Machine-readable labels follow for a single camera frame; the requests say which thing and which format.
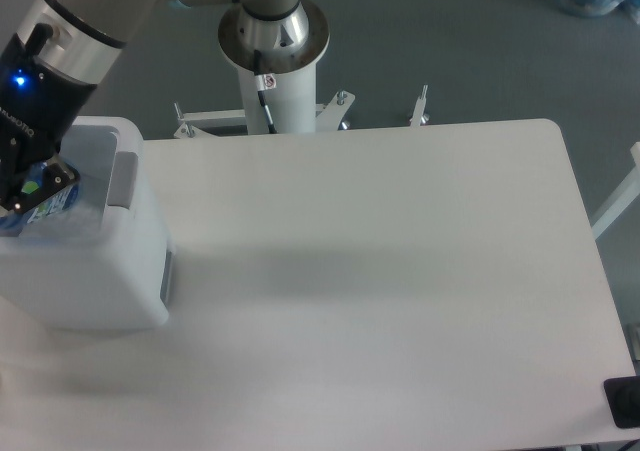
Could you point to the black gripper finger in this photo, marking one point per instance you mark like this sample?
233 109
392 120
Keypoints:
51 187

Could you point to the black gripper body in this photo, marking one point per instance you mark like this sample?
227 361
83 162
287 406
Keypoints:
38 106

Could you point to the blue-capped plastic bottle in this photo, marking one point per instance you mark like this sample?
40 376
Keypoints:
12 223

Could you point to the white plastic bag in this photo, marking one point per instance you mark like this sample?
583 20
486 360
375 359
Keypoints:
82 220

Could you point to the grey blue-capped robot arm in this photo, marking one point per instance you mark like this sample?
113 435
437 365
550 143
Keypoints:
63 49

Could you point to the white trash can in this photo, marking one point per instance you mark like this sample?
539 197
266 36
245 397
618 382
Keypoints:
116 279

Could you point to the black device at table edge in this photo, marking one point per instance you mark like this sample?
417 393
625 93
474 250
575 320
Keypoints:
622 395

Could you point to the white metal base frame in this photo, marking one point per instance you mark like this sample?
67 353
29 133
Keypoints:
330 116

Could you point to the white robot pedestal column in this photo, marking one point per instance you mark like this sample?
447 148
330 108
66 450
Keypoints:
290 98

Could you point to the white frame at right edge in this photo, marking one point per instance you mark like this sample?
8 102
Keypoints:
619 200

